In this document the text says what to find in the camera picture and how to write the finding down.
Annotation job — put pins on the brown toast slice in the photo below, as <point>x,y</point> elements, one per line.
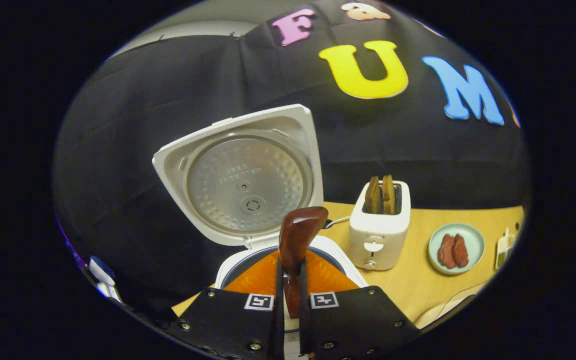
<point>373,197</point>
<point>389,195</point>

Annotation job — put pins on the pale green plate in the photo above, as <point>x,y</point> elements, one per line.
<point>473,235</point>

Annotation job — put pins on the black backdrop cloth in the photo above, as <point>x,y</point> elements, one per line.
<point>393,150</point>

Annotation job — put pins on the white divided bean dish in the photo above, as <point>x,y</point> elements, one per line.
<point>504,250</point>

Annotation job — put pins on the white toaster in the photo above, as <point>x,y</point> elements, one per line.
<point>380,235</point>

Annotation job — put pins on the red meat slice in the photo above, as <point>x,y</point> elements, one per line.
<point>447,252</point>
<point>461,251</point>

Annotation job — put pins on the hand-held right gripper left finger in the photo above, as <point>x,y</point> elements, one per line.
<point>279,330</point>

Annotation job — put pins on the brown wooden spoon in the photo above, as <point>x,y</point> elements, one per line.
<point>295,235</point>

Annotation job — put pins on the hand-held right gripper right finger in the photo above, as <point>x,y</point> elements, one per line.
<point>304,330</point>

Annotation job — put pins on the white rice cooker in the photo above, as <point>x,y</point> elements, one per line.
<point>248,185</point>

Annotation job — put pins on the clear plastic rice box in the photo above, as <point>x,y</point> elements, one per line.
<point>438,312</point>

